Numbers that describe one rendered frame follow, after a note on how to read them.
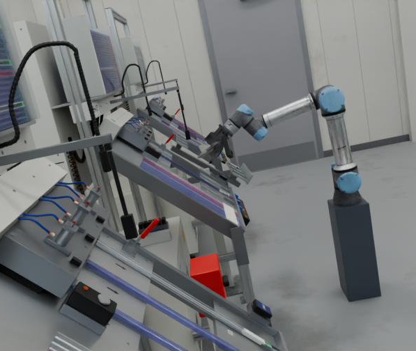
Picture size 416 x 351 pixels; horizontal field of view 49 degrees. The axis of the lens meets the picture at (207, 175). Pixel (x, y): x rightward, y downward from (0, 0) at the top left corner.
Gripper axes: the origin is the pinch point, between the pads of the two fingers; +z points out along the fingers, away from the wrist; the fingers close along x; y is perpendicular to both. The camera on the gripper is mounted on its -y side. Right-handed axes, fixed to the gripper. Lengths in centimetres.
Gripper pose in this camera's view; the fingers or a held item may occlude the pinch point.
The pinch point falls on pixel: (204, 161)
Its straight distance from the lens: 236.0
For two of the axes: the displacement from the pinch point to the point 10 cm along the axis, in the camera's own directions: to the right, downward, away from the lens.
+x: -3.9, -1.7, -9.0
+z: -6.7, 7.3, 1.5
